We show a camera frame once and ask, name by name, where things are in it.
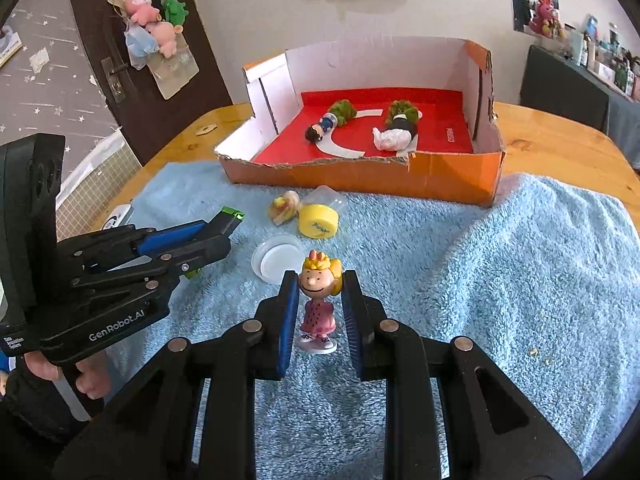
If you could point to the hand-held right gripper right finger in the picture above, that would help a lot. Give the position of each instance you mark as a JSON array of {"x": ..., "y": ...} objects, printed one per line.
[{"x": 350, "y": 320}]

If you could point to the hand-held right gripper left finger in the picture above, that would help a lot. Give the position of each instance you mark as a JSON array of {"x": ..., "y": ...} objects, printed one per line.
[{"x": 289, "y": 320}]

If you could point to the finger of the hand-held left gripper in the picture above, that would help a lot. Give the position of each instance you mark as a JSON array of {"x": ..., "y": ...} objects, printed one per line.
[
  {"x": 170, "y": 237},
  {"x": 190, "y": 260}
]

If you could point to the blonde girl figurine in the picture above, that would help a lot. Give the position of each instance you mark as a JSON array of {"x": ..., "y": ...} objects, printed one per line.
[{"x": 317, "y": 315}]

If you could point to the clear round lid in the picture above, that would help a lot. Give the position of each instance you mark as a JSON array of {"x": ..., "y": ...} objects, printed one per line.
[{"x": 277, "y": 260}]

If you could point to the yellow plastic cap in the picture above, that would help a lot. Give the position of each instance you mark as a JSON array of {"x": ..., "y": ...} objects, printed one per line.
[{"x": 317, "y": 221}]

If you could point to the small beige yellow figurine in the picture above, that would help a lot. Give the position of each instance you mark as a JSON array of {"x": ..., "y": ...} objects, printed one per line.
[{"x": 284, "y": 207}]

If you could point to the clear plastic cup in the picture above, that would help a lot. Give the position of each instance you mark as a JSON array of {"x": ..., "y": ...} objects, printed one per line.
[{"x": 332, "y": 197}]

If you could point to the orange cardboard box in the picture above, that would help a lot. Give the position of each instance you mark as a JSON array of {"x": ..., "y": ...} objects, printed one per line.
[{"x": 375, "y": 180}]

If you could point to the black-haired boy figurine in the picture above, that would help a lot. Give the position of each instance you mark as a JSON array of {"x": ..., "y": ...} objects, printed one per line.
[{"x": 314, "y": 133}]

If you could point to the green fuzzy toy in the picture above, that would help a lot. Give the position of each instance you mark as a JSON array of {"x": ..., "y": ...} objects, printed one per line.
[
  {"x": 402, "y": 110},
  {"x": 342, "y": 111}
]

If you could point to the person's left forearm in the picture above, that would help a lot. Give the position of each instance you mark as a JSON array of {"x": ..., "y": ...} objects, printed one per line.
[{"x": 30, "y": 430}]

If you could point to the person's left hand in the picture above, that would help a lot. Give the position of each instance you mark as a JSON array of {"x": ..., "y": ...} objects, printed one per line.
[{"x": 95, "y": 380}]

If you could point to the white pocket device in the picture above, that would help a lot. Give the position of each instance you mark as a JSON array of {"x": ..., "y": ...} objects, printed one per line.
[{"x": 117, "y": 217}]

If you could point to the small flat wooden piece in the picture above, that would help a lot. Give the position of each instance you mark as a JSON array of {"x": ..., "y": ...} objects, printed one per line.
[{"x": 205, "y": 129}]

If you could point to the dark brown door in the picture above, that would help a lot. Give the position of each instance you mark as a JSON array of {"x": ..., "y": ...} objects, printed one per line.
[{"x": 165, "y": 120}]

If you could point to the light blue fluffy towel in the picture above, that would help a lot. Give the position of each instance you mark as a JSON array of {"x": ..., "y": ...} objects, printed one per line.
[{"x": 500, "y": 285}]

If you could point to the clear plastic bag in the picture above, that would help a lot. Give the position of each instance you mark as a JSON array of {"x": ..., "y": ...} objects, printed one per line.
[{"x": 175, "y": 77}]

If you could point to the pale blue plush toy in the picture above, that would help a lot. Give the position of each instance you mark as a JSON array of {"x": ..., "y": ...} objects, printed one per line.
[{"x": 140, "y": 47}]

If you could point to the peach plush toy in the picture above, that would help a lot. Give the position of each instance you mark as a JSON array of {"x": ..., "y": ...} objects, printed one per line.
[{"x": 166, "y": 39}]

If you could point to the green plush toy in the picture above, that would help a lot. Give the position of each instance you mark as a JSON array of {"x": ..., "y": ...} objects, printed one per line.
[{"x": 175, "y": 10}]

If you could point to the pink plush toy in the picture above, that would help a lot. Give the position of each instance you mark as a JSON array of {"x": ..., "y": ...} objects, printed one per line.
[{"x": 140, "y": 10}]

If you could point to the dresser with dark cloth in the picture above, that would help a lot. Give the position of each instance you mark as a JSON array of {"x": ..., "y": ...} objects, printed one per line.
[{"x": 560, "y": 90}]

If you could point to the pink dragon plush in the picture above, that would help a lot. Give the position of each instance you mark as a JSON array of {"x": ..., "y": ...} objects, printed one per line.
[{"x": 545, "y": 12}]

